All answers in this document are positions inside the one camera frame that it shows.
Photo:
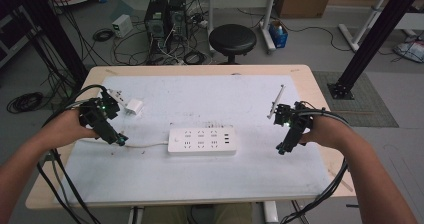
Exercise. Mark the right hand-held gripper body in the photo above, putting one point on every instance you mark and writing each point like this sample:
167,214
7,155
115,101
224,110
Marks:
298,122

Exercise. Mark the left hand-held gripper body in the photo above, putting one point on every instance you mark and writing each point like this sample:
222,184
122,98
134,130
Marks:
101,124

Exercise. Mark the white oblong adapter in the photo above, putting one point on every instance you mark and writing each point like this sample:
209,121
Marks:
120,97

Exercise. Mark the white cube charger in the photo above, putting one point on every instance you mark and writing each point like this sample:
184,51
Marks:
135,106

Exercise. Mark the person's right hand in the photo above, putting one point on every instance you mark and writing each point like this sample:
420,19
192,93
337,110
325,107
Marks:
326,132

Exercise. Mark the person's left hand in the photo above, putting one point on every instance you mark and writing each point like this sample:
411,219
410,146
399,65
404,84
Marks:
71,129

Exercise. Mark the thin white rod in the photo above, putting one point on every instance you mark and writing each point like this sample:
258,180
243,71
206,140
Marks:
277,100

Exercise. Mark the grey floor mat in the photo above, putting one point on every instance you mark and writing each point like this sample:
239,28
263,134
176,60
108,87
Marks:
366,110

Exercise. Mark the blue box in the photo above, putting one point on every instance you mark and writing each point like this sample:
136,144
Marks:
278,37

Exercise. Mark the white power supply box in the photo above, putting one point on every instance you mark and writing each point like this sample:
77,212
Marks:
122,25

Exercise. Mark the white power strip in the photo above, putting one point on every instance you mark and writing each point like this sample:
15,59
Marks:
201,140

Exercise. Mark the black round stool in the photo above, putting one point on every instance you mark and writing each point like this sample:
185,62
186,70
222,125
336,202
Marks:
232,39

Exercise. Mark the black computer tower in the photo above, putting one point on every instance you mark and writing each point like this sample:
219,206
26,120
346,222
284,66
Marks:
177,17
156,24

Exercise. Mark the white table leg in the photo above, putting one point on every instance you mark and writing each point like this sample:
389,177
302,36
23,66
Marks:
270,212
136,215

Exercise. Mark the white table mat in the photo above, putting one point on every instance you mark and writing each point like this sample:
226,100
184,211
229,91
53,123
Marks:
200,177

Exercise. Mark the brown cardboard box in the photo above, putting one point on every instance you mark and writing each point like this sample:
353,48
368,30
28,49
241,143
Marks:
305,0

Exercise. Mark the white metal stand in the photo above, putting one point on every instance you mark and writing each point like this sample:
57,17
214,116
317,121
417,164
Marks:
363,27

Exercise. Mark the black aluminium post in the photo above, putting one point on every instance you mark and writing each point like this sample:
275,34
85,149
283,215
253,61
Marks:
56,34
376,34

